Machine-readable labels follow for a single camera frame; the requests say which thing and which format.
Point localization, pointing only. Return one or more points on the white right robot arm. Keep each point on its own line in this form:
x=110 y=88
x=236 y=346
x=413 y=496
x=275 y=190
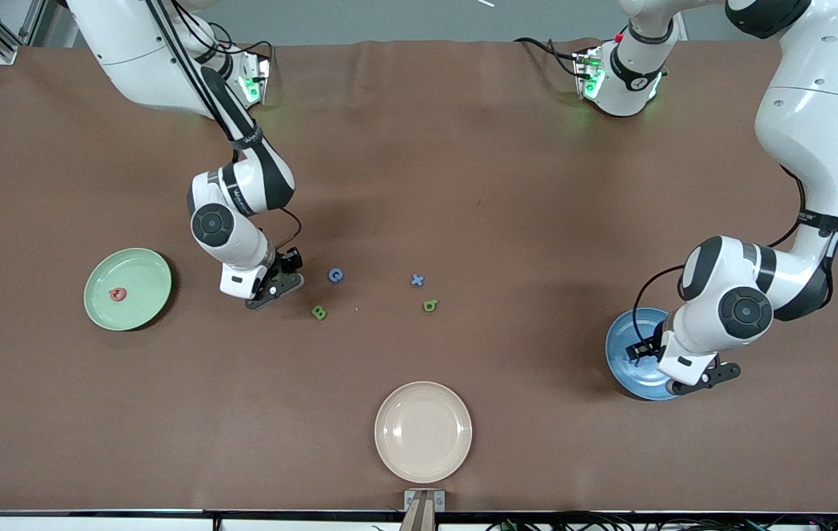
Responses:
x=153 y=59

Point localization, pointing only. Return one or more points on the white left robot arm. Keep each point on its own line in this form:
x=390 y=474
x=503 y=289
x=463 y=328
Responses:
x=810 y=125

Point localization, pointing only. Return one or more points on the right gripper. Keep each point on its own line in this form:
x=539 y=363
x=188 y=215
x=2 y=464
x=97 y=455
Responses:
x=288 y=262

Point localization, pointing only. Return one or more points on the green letter B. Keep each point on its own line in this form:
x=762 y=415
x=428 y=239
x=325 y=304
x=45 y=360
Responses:
x=319 y=313

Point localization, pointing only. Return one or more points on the blue letter G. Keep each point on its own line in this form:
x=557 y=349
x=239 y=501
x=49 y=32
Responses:
x=330 y=275

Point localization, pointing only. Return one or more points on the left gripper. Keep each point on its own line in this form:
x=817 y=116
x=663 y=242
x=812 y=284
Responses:
x=648 y=346

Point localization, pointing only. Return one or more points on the blue letter x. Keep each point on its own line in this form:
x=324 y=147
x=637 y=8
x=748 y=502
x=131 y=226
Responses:
x=417 y=280

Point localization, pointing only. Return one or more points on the red letter Q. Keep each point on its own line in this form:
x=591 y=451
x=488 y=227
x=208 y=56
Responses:
x=112 y=295

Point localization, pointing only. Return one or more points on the blue plate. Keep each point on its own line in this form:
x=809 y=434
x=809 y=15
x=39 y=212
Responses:
x=620 y=365

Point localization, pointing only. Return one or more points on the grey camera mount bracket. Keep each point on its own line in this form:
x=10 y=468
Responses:
x=424 y=509

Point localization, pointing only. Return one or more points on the beige plate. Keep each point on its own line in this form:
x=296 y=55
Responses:
x=423 y=431

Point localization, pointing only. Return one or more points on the brown table cover sheet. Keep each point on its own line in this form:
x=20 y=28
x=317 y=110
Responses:
x=419 y=184

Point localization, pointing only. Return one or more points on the light green plate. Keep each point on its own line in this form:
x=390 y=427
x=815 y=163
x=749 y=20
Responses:
x=142 y=295

